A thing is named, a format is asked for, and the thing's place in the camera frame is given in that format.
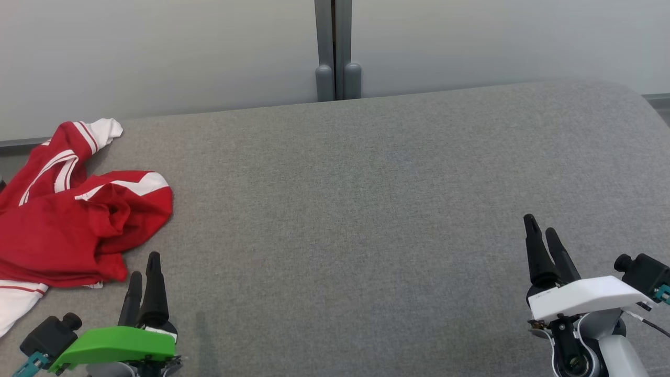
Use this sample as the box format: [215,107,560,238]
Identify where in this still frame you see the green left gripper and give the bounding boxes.
[48,251,182,377]

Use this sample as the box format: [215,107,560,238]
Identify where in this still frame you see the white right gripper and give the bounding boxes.
[523,214,656,322]

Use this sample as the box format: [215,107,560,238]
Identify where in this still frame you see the red shorts with white trim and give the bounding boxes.
[0,170,174,289]

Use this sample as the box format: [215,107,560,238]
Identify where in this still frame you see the red jersey with white stripes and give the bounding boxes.
[0,118,124,338]

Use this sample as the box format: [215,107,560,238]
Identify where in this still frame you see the grey fabric sofa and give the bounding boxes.
[0,79,670,377]

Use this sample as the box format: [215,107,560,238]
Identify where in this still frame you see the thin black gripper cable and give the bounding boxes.
[622,309,670,338]

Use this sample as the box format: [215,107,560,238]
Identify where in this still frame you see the grey partition post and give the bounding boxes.
[314,0,363,102]

